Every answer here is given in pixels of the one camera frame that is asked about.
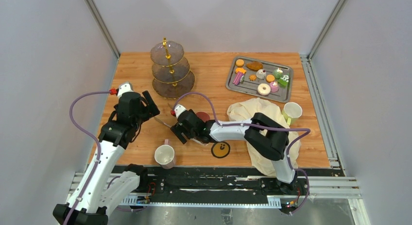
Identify green cake slice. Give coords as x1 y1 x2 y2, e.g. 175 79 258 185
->
278 74 290 88

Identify cream cloth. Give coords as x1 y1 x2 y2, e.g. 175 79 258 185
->
226 98 290 177

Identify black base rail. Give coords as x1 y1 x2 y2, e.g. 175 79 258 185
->
132 166 309 205

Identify small orange cookie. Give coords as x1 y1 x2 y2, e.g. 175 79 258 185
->
249 75 257 81

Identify purple pink eclair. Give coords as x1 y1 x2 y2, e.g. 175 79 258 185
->
233 72 244 85

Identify white cupcake with cherry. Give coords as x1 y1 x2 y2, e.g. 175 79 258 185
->
256 69 267 79

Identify three-tier glass cake stand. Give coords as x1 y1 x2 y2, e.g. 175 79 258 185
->
150 38 195 99

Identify yellow smiley coaster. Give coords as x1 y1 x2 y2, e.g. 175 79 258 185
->
211 141 231 158

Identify metal baking tray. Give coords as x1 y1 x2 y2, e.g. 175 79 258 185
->
225 56 293 103

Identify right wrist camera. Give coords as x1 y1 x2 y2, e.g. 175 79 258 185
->
173 104 187 118

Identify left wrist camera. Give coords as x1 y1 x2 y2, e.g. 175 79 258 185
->
117 82 133 98

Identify green mug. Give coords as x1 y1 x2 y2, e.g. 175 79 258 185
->
281 102 303 126

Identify brown croissant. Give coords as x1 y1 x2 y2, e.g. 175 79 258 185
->
246 61 263 71

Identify orange macaron middle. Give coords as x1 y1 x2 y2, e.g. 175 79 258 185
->
265 74 275 83

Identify red round coaster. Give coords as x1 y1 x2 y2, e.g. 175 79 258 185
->
196 112 210 122

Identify orange pastry left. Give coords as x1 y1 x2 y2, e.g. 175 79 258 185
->
235 67 246 74

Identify orange macaron top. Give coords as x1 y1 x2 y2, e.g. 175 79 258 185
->
235 59 244 67

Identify metal tongs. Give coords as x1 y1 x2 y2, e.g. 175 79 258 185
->
154 103 209 146

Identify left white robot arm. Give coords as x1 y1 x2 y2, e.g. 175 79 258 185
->
52 89 160 225

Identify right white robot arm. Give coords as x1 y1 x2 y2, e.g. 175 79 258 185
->
171 105 297 194

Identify pink mug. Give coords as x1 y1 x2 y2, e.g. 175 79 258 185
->
154 139 176 169

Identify white ring donut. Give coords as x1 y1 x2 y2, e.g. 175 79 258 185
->
257 83 271 96

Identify orange macaron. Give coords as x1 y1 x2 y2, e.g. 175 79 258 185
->
235 59 244 67
265 74 275 83

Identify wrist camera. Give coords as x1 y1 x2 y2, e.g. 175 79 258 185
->
173 104 187 118
117 82 133 98

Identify green cupcake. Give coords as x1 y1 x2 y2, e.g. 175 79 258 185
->
273 68 283 79

